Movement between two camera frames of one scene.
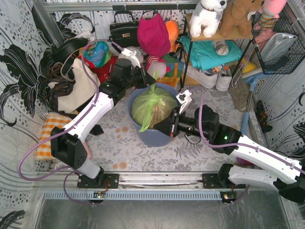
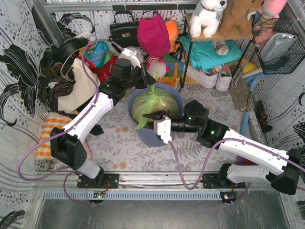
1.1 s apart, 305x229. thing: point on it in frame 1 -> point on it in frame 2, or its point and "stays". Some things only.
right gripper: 174,124 -> 165,115
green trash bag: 149,107 stays
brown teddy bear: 238,15 stays
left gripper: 144,78 stays
